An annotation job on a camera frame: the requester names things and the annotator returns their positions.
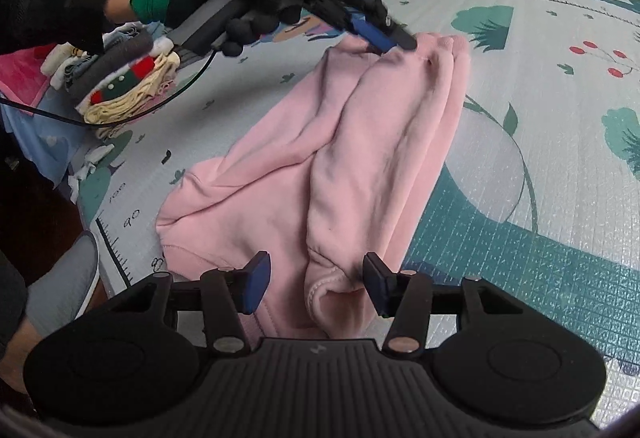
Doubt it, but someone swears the pile of folded clothes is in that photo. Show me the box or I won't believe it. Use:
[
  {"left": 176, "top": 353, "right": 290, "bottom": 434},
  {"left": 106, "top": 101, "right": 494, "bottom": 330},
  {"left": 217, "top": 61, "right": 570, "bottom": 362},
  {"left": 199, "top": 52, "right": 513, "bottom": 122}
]
[{"left": 40, "top": 25, "right": 183, "bottom": 139}]

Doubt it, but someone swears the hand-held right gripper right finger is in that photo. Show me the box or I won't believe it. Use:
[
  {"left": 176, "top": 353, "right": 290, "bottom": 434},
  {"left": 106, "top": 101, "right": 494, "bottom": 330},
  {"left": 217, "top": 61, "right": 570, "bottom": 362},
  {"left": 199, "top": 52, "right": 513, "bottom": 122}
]
[{"left": 362, "top": 252, "right": 533, "bottom": 355}]

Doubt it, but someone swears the pink sweater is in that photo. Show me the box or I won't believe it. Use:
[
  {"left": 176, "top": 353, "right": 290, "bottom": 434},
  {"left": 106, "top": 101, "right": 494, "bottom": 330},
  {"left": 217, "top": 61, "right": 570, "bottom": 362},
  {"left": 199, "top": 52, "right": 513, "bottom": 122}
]
[{"left": 155, "top": 32, "right": 473, "bottom": 339}]

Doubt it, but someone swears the light blue printed blanket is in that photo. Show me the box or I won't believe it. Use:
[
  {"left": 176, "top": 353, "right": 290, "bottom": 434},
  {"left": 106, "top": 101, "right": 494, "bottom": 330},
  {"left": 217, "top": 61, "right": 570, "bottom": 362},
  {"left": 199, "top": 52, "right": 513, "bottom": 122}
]
[{"left": 0, "top": 82, "right": 117, "bottom": 189}]

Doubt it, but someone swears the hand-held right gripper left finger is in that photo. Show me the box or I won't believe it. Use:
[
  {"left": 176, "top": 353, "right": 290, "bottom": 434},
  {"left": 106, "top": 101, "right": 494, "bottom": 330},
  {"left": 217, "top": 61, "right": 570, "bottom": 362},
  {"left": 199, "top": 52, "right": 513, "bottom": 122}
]
[{"left": 106, "top": 251, "right": 272, "bottom": 355}]

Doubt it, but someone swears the grey slipper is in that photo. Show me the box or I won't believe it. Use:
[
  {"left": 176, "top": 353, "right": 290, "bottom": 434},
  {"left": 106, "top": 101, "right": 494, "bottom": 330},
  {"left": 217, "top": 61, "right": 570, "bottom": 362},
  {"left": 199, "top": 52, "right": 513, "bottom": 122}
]
[{"left": 25, "top": 230, "right": 101, "bottom": 325}]

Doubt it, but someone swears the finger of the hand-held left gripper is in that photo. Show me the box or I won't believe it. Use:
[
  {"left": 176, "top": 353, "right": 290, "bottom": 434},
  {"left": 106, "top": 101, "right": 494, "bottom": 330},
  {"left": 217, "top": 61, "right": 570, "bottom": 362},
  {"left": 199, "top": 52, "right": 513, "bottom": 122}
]
[
  {"left": 350, "top": 14, "right": 397, "bottom": 54},
  {"left": 372, "top": 14, "right": 419, "bottom": 52}
]

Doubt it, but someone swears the printed animal play mat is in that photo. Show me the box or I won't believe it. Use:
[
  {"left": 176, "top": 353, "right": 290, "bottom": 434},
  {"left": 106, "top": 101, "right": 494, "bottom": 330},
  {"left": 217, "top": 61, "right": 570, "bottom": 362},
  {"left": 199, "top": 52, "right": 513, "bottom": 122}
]
[{"left": 75, "top": 0, "right": 640, "bottom": 429}]

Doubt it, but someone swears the person's leg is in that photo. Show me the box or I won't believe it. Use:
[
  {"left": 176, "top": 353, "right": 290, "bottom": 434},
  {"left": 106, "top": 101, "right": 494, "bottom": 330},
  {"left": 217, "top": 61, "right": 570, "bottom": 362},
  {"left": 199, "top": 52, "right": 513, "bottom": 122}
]
[{"left": 0, "top": 248, "right": 39, "bottom": 394}]

